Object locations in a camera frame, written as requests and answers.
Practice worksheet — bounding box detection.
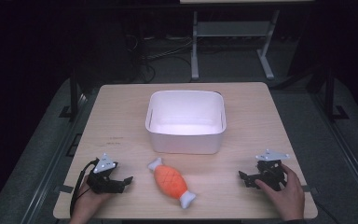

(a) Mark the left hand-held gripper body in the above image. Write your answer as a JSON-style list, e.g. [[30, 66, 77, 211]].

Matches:
[[86, 152, 119, 195]]

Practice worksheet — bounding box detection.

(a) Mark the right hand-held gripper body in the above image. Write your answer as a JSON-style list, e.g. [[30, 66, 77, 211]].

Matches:
[[255, 148, 291, 192]]

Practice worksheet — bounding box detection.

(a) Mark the orange plush meat toy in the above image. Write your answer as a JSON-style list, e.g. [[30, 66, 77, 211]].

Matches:
[[146, 157, 197, 210]]

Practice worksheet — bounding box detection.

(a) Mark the white plastic bin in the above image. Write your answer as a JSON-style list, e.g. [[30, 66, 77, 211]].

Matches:
[[145, 90, 227, 155]]

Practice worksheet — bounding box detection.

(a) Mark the person's left hand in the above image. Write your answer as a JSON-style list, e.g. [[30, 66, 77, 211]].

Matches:
[[69, 175, 116, 224]]

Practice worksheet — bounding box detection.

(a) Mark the person's right hand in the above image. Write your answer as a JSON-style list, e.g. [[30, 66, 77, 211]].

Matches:
[[254, 163, 306, 222]]

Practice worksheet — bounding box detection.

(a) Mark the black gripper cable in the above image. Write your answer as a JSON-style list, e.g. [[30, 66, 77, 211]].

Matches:
[[69, 158, 101, 217]]

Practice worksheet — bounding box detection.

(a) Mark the aluminium floor rail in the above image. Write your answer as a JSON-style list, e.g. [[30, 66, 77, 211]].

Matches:
[[310, 92, 358, 217], [19, 92, 89, 224]]

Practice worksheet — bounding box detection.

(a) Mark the black metal post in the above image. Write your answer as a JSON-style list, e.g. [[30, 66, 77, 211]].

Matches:
[[323, 65, 351, 123], [59, 66, 81, 121]]

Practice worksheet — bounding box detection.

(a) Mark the bundle of floor cables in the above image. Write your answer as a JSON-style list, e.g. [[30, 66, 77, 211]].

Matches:
[[125, 33, 194, 84]]

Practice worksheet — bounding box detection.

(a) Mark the grey metal table frame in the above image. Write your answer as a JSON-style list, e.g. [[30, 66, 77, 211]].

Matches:
[[190, 8, 282, 81]]

